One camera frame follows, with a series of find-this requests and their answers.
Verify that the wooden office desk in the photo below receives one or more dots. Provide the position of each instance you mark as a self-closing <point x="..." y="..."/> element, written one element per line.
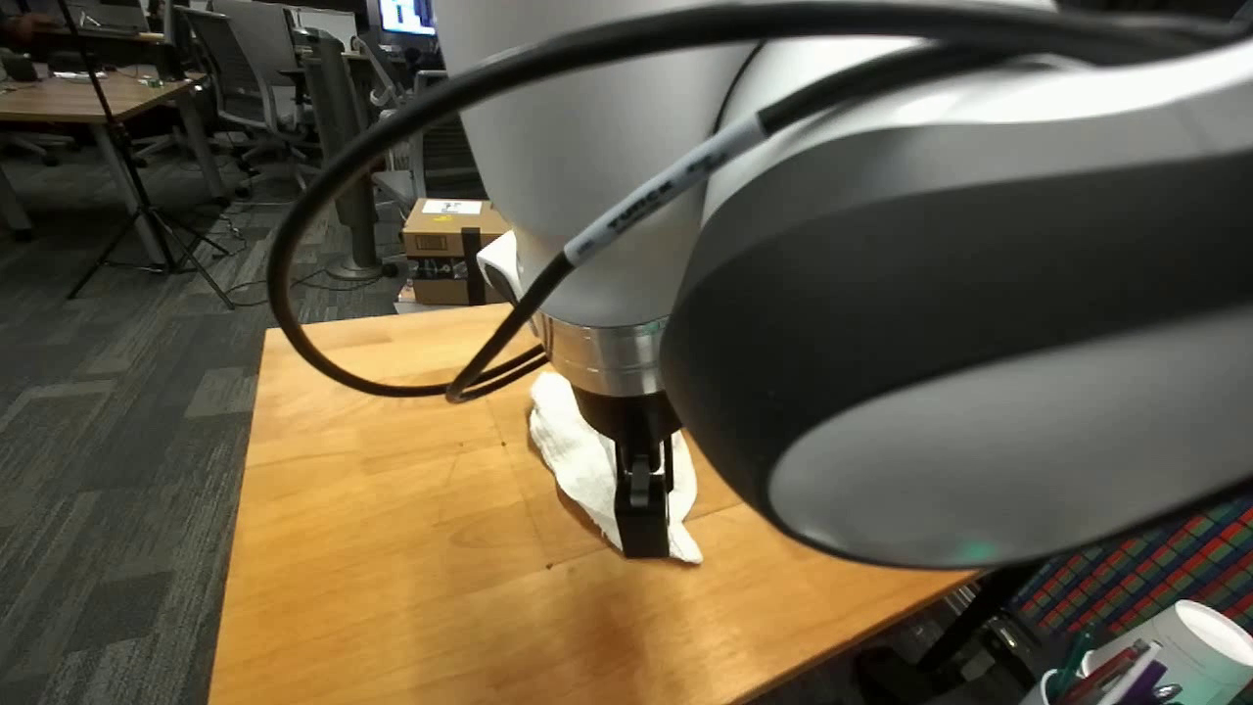
<point x="79" y="95"/>

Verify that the lit computer monitor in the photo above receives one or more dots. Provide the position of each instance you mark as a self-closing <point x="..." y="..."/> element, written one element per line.
<point x="410" y="15"/>

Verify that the black tripod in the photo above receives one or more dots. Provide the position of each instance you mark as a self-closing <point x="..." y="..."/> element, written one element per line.
<point x="123" y="171"/>

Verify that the multicolour checkered panel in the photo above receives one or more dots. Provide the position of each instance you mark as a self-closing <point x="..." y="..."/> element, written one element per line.
<point x="1150" y="571"/>

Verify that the black mesh office chair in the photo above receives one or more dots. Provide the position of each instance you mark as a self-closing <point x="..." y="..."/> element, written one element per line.
<point x="440" y="143"/>

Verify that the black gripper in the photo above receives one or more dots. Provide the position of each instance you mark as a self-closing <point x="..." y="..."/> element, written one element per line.
<point x="632" y="419"/>

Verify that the white terry towel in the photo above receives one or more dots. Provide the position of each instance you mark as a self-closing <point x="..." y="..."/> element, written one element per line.
<point x="579" y="454"/>

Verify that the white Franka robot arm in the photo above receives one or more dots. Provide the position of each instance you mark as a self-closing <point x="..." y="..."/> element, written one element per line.
<point x="940" y="325"/>

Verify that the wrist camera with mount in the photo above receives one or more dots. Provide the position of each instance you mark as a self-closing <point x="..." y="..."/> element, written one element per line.
<point x="497" y="267"/>

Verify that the grey office chair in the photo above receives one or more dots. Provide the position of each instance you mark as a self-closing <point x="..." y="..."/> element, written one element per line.
<point x="235" y="65"/>

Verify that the white paper cup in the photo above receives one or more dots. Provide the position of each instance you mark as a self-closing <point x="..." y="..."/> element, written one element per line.
<point x="1197" y="652"/>

